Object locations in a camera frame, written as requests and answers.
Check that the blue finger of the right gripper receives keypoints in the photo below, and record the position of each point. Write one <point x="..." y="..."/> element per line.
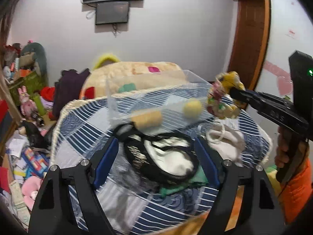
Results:
<point x="242" y="95"/>

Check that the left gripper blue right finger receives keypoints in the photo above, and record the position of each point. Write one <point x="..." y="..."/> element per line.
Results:
<point x="210" y="160"/>

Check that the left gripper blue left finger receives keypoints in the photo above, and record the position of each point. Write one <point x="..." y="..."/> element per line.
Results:
<point x="102" y="161"/>

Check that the white soft cloth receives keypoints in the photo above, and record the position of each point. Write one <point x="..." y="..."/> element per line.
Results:
<point x="228" y="142"/>

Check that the yellow cylindrical soft toy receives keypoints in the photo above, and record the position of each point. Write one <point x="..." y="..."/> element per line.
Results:
<point x="147" y="120"/>

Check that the person right hand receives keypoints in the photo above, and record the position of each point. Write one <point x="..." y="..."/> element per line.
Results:
<point x="281" y="158"/>

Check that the black and white pouch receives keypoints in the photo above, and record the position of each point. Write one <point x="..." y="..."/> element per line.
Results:
<point x="166" y="158"/>

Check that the yellow felt ball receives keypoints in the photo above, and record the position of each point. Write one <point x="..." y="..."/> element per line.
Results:
<point x="192" y="109"/>

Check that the clear plastic storage bin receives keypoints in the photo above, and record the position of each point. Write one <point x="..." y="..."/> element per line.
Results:
<point x="166" y="92"/>

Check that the beige plush blanket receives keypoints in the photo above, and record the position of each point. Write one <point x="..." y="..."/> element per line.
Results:
<point x="95" y="84"/>

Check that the dark purple garment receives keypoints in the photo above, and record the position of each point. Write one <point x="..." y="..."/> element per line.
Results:
<point x="67" y="89"/>

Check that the pink plush toy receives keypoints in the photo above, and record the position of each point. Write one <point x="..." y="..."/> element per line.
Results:
<point x="30" y="189"/>

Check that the pink rabbit doll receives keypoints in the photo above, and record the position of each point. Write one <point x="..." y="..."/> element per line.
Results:
<point x="28" y="106"/>

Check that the green cardboard box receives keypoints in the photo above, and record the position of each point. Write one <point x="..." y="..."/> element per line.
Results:
<point x="33" y="82"/>

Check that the red shoe box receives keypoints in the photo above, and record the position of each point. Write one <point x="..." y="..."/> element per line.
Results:
<point x="3" y="109"/>

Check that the green dinosaur plush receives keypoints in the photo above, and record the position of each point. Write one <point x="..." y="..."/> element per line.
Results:
<point x="38" y="56"/>

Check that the brown wooden door frame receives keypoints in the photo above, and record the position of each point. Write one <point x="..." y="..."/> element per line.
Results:
<point x="249" y="47"/>

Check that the small wall monitor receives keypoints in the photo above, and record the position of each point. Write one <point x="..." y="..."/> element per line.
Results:
<point x="112" y="12"/>

